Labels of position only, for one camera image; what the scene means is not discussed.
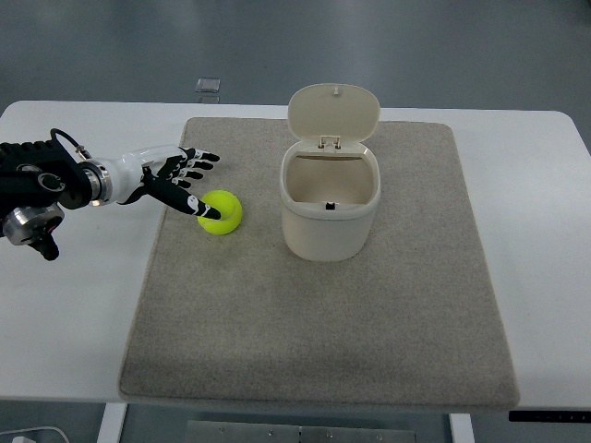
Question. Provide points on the clear floor plate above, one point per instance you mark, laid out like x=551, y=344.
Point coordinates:
x=208, y=85

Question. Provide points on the white device corner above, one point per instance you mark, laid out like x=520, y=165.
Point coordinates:
x=26, y=434

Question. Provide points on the white table leg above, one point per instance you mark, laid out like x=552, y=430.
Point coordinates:
x=112, y=424
x=461, y=428

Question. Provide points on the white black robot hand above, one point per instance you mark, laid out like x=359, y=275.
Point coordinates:
x=165, y=173

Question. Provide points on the yellow tennis ball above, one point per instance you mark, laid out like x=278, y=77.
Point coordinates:
x=231, y=212

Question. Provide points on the beige felt mat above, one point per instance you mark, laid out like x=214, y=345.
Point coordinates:
x=410, y=322

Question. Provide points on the grey metal base plate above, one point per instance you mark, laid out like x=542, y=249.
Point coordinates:
x=209, y=431

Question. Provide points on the black table control panel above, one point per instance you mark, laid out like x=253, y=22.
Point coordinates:
x=550, y=416

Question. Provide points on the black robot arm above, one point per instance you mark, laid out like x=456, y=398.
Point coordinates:
x=39, y=180

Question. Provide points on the white table leg right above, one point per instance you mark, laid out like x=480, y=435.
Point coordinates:
x=461, y=428

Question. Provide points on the white table leg left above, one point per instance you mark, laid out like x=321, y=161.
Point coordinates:
x=112, y=424

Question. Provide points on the beige lidded plastic bin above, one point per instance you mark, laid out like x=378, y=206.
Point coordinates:
x=329, y=179

